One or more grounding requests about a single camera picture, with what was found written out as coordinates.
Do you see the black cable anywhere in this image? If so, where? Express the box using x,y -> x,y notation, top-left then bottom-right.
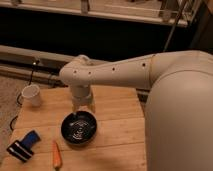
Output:
9,59 -> 40,132

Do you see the blue and black eraser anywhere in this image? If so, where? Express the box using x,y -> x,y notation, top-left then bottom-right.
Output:
7,130 -> 41,162

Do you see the black round bowl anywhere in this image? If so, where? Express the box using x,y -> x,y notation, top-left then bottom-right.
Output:
61,111 -> 97,145

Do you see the orange carrot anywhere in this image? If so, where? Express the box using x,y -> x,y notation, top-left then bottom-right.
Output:
52,141 -> 62,170

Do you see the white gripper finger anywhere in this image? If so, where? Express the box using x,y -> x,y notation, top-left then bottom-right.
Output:
88,103 -> 96,113
72,105 -> 80,115

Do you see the dark cabinet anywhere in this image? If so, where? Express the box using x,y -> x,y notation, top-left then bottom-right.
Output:
190,0 -> 213,54

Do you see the white paper cup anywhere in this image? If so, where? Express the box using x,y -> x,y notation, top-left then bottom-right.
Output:
21,84 -> 42,107

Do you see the metal rod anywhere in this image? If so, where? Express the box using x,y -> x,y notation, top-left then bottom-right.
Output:
163,0 -> 188,52

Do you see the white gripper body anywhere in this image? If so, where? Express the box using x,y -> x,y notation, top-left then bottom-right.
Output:
70,85 -> 93,107

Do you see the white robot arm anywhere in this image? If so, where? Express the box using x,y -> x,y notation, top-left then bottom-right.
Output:
59,50 -> 213,171

